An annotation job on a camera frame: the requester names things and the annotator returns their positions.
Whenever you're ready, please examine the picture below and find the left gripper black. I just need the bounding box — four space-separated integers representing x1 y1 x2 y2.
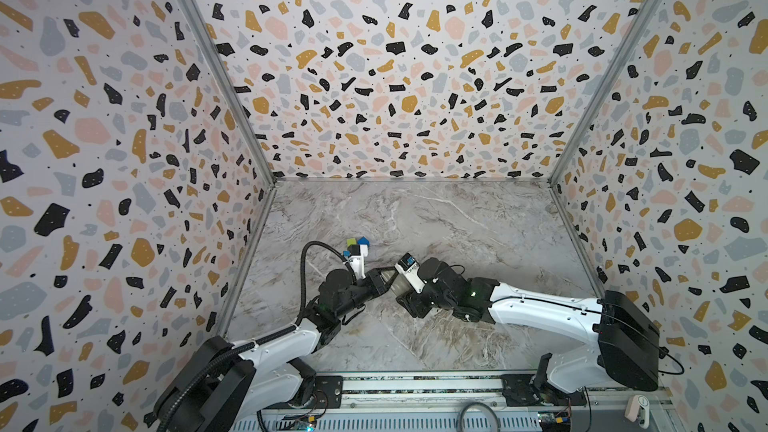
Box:
333 266 398 322

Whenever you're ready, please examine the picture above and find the white remote control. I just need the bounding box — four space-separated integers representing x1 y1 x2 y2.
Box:
381 269 400 290

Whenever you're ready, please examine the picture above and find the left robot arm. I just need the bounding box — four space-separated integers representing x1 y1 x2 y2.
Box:
153 268 397 431

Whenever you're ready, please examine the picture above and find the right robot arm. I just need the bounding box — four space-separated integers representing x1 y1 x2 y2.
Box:
392 254 660 393

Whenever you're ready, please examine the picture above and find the white clip device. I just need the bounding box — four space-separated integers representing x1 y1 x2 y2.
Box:
624 394 650 430

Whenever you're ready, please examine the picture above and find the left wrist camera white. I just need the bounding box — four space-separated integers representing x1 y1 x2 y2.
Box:
343 243 368 281

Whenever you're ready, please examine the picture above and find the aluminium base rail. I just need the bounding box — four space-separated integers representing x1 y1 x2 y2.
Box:
233 371 684 431

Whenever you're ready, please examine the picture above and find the grey looped cable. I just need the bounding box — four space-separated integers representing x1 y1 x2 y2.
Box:
455 401 502 432

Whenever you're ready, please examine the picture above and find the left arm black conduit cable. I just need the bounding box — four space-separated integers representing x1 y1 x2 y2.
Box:
152 241 355 432

